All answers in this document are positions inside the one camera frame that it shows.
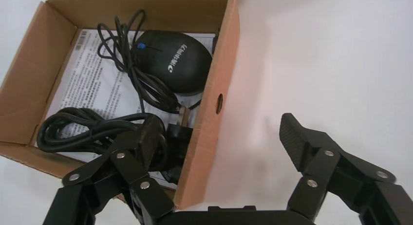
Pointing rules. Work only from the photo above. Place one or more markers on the brown cardboard storage box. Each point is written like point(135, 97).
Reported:
point(25, 88)

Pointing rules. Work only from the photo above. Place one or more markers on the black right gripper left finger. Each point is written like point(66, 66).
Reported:
point(129, 172)

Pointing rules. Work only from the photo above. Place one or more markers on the black computer mouse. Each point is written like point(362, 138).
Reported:
point(180, 65)

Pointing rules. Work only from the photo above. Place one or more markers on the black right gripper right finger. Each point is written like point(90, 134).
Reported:
point(322, 172)

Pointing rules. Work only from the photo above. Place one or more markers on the printed white paper manual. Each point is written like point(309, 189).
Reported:
point(93, 81)

